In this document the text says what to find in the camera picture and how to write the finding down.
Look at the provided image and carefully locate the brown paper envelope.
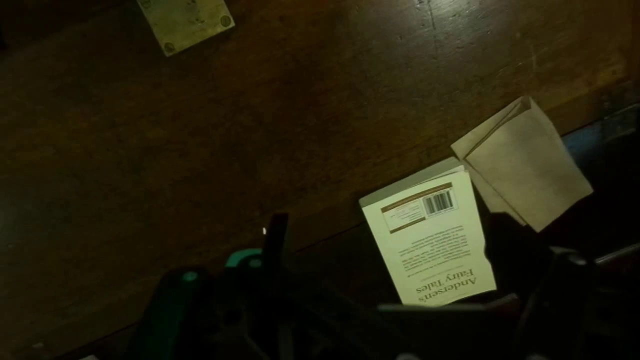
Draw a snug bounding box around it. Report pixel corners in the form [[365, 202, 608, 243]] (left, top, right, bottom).
[[452, 97, 594, 233]]

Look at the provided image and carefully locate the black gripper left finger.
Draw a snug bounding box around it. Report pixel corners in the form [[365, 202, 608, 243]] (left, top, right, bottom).
[[262, 212, 291, 268]]

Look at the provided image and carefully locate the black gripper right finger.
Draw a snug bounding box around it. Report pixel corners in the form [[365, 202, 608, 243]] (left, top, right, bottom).
[[487, 215, 594, 314]]

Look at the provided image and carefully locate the white paperback book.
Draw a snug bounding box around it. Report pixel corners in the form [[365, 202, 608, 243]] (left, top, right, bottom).
[[358, 158, 497, 307]]

